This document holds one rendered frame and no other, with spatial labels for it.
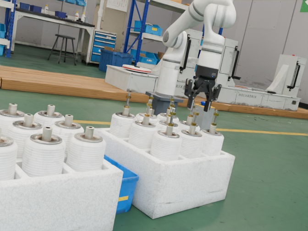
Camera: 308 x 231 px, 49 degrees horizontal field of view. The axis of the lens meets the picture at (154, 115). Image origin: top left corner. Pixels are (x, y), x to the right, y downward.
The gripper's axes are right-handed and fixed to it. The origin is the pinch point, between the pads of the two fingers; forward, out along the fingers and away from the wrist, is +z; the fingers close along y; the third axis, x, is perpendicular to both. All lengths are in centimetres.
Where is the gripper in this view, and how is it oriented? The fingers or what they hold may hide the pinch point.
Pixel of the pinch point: (198, 107)
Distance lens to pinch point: 118.7
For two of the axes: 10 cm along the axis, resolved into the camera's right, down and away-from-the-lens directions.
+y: 8.8, 0.8, 4.8
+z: -2.0, 9.6, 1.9
